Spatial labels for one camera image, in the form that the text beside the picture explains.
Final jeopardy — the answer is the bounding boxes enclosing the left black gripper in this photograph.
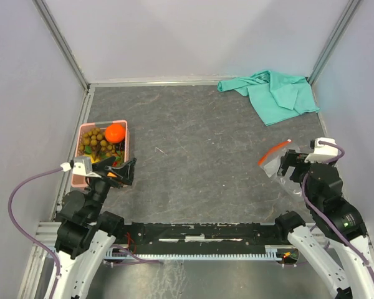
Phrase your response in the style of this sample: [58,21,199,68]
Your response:
[85,154,137,220]

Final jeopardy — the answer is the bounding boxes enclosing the clear zip top bag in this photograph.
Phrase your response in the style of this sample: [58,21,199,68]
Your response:
[258,140,303,201]

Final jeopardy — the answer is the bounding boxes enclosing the orange toy fruit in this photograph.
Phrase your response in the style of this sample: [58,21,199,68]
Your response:
[105,123,126,143]

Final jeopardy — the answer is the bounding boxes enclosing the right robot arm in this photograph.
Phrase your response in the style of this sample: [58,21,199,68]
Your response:
[273,149,374,298]

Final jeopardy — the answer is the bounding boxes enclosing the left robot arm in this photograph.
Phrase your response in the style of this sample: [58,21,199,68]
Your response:
[45,156,137,298]

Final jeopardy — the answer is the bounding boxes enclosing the brown longan bunch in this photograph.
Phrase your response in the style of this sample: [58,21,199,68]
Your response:
[77,127,116,161]

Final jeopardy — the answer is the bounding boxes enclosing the pink perforated basket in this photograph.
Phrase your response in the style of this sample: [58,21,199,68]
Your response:
[71,120,130,189]

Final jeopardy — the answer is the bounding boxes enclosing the teal cloth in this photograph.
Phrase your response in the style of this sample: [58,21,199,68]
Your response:
[217,70,319,126]

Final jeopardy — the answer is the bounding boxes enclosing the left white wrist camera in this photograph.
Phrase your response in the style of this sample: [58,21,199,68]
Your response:
[60,156,93,176]

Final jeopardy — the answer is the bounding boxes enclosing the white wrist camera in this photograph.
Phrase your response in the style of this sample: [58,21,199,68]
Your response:
[60,156,93,176]
[305,137,338,163]

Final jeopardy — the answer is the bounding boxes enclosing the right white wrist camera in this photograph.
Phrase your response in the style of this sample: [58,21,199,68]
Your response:
[305,137,338,163]

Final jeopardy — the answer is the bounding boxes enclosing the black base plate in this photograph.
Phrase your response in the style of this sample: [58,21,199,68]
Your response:
[115,222,290,255]

